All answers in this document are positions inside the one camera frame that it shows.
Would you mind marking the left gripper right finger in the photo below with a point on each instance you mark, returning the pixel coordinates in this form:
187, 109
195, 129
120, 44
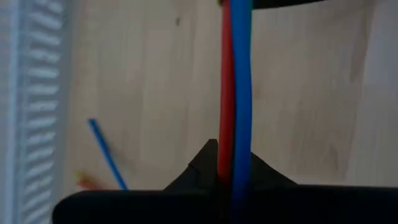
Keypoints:
311, 205

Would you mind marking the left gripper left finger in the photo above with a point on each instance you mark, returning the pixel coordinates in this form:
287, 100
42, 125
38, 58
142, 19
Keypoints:
140, 208

